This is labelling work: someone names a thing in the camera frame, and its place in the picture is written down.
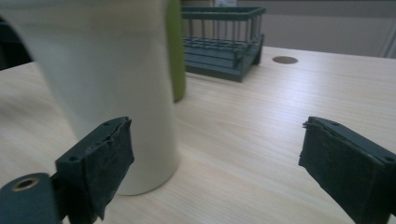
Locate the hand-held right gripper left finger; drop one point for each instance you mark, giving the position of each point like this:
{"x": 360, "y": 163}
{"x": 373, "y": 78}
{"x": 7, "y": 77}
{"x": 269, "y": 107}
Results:
{"x": 93, "y": 168}

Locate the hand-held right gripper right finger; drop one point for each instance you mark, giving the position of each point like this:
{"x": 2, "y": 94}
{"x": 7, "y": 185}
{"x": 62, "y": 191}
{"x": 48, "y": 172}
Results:
{"x": 348, "y": 168}

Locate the white cup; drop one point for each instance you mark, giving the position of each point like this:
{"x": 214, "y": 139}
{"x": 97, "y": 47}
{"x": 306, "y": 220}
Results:
{"x": 109, "y": 68}

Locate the green cup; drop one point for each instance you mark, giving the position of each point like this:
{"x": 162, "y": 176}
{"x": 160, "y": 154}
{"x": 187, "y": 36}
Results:
{"x": 176, "y": 46}

